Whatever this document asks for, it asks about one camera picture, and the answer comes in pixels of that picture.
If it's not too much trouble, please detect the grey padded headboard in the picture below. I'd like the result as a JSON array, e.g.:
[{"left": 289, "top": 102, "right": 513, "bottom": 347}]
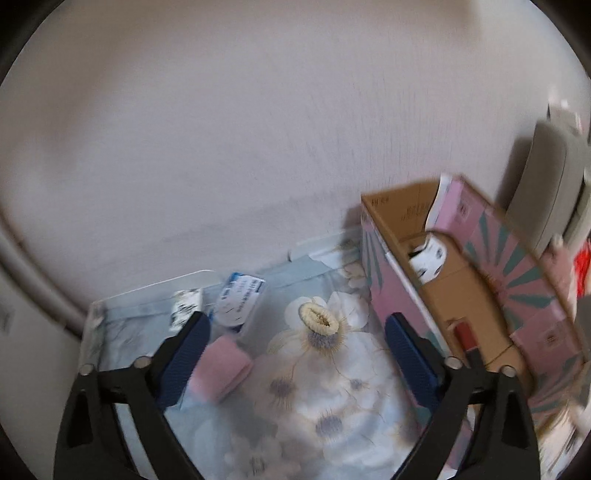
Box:
[{"left": 505, "top": 117, "right": 591, "bottom": 254}]

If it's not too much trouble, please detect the red bag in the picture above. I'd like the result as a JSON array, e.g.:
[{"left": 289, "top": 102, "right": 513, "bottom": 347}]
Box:
[{"left": 573, "top": 244, "right": 591, "bottom": 296}]

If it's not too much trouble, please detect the small red item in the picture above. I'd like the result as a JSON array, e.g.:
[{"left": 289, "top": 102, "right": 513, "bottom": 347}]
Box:
[{"left": 455, "top": 320, "right": 481, "bottom": 354}]

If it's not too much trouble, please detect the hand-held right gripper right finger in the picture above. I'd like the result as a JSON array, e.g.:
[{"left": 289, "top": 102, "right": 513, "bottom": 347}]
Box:
[{"left": 384, "top": 312, "right": 541, "bottom": 480}]

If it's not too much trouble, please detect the pink and teal cardboard box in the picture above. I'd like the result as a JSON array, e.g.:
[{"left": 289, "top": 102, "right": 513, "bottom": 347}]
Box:
[{"left": 360, "top": 174, "right": 591, "bottom": 462}]

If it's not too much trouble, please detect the cream hair scrunchie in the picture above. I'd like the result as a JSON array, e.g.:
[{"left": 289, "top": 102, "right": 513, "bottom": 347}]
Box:
[{"left": 298, "top": 302, "right": 340, "bottom": 335}]

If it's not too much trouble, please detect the white tissue pack black print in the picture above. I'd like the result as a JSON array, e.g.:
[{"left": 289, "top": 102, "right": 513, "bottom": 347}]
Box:
[
  {"left": 406, "top": 233, "right": 455, "bottom": 283},
  {"left": 168, "top": 287, "right": 205, "bottom": 330}
]

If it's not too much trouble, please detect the floral cloth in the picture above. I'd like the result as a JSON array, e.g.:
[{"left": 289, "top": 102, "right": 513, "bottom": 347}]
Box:
[{"left": 83, "top": 237, "right": 476, "bottom": 480}]

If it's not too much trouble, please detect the small white box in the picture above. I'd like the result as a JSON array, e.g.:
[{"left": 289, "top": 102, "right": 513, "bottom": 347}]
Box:
[{"left": 547, "top": 88, "right": 583, "bottom": 134}]

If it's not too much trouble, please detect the white wall pipe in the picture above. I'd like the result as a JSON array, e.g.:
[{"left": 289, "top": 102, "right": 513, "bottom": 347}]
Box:
[{"left": 0, "top": 217, "right": 88, "bottom": 333}]

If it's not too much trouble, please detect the blue and white packet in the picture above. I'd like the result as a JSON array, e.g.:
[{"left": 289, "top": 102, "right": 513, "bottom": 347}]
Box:
[{"left": 210, "top": 272, "right": 267, "bottom": 340}]

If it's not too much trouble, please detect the pink rectangular block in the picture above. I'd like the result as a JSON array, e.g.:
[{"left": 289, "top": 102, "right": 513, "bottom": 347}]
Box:
[{"left": 189, "top": 335, "right": 254, "bottom": 403}]

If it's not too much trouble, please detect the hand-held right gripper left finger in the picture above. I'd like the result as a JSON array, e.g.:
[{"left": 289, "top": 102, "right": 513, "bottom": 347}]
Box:
[{"left": 53, "top": 310, "right": 213, "bottom": 480}]

